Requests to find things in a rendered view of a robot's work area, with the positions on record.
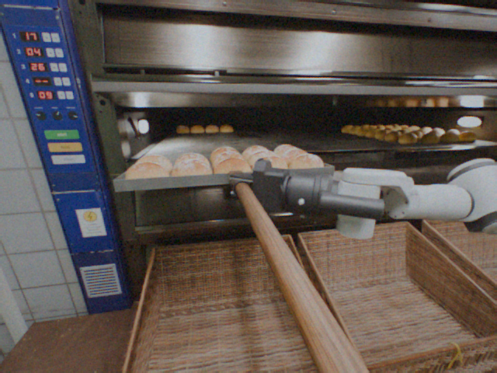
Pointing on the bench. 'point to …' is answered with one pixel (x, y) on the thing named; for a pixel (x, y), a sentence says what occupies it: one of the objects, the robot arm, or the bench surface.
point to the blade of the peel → (192, 178)
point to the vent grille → (101, 280)
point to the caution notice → (91, 222)
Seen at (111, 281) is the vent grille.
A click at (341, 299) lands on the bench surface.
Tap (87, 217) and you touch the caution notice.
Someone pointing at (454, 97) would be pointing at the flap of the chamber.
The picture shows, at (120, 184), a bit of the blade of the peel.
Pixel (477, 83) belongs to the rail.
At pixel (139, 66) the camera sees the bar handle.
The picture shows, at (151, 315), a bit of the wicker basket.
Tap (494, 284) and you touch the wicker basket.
